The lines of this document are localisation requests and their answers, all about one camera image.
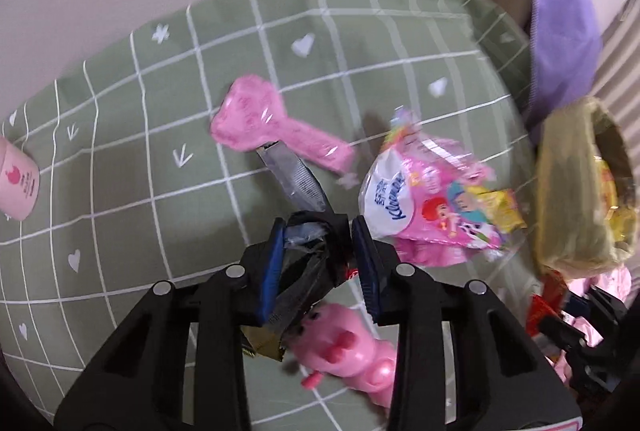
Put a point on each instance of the black and silver wrapper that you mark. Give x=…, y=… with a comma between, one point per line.
x=300, y=281

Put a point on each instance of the red packet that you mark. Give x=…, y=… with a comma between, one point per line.
x=542, y=311

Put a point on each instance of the pink cup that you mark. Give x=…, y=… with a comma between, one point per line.
x=17, y=181

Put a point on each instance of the purple pillow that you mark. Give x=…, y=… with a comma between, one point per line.
x=565, y=11

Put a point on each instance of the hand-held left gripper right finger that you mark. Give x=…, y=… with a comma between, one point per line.
x=367, y=271

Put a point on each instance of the pink pig toy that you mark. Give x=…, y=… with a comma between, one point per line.
x=340, y=346

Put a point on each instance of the pink bedding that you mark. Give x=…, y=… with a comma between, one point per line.
x=617, y=281

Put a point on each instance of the pink heart-shaped packet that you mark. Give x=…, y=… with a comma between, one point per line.
x=250, y=111

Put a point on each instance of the white pleated curtain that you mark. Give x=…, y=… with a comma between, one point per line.
x=620, y=76

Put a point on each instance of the yellow snack packet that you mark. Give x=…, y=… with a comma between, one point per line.
x=617, y=211
x=507, y=211

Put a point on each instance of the yellow-green trash bag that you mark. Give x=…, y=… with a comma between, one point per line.
x=565, y=191

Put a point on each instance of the pink cartoon tissue pack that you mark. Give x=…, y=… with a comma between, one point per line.
x=400, y=201

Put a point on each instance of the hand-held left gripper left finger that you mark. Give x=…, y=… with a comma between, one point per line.
x=270, y=271

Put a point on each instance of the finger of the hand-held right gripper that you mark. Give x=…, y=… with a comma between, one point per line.
x=607, y=308
x=562, y=330

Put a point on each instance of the green checked blanket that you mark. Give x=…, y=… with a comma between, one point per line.
x=125, y=136

